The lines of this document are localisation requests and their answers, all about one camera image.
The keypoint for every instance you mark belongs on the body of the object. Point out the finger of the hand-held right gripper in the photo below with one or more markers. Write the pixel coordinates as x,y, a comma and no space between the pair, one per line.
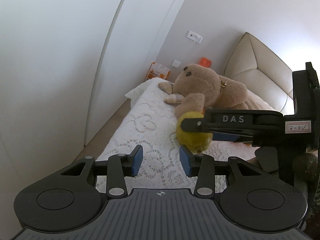
250,120
225,137

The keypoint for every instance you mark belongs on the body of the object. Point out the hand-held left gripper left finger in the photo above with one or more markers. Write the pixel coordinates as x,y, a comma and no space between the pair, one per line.
137,158

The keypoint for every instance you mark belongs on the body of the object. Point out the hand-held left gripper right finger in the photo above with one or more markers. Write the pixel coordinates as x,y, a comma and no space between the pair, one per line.
185,158

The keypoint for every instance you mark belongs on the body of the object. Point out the small green guava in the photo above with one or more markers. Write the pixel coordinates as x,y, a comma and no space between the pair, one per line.
192,137

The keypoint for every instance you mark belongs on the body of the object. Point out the white lace bedspread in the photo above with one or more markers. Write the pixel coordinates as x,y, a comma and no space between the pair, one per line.
150,120

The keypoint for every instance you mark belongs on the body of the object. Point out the beige padded headboard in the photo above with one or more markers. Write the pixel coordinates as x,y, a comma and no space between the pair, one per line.
250,62

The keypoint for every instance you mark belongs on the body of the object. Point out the brown plush bear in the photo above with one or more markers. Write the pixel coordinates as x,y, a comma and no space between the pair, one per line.
200,85

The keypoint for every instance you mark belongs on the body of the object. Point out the orange figure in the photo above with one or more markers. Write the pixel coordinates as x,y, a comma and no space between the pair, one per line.
205,62

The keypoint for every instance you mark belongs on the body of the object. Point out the orange paper bag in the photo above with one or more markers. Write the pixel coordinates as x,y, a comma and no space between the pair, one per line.
157,72

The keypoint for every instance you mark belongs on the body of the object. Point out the white wall switch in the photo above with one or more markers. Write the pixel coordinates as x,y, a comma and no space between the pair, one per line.
176,63

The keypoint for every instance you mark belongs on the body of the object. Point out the white wall socket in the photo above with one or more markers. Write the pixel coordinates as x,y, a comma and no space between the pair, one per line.
195,36

